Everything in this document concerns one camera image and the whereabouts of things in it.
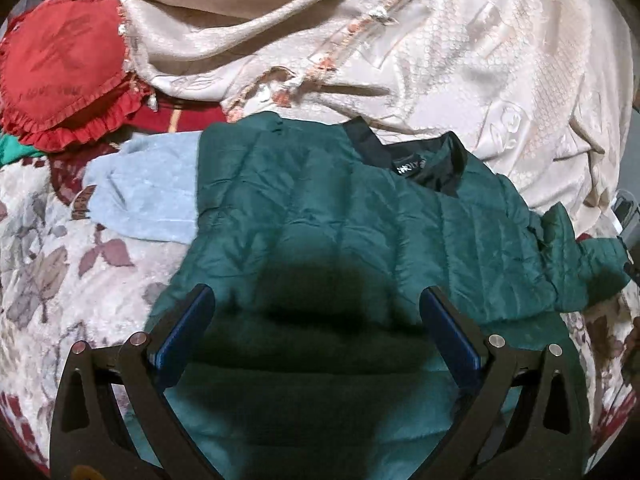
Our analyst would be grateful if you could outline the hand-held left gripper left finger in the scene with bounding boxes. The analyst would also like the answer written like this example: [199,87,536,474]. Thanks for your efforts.
[49,283,217,480]

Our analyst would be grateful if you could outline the bright green cloth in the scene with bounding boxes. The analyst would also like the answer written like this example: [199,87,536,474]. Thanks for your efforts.
[0,132,47,167]

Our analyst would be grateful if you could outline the dark grey object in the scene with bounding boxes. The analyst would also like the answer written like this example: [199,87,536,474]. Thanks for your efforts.
[611,189,640,241]

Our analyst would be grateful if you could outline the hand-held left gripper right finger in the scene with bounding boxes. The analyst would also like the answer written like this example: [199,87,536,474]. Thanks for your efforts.
[420,286,589,480]

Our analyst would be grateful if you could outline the red ruffled cushion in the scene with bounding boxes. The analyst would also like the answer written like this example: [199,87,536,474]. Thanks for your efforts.
[0,0,156,153]

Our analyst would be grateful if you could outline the dark red patterned cloth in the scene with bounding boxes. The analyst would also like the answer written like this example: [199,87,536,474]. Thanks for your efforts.
[50,92,241,211]

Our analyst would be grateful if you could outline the light blue fleece cloth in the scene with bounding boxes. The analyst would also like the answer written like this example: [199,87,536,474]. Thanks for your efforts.
[82,132,203,243]

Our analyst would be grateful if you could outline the beige satin quilt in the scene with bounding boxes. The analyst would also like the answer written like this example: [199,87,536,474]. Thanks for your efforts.
[82,0,637,221]

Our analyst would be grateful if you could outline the floral plush blanket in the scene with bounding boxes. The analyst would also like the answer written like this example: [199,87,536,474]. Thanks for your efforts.
[0,145,640,461]

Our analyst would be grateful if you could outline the green puffer jacket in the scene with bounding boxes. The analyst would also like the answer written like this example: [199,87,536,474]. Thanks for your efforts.
[120,112,632,480]

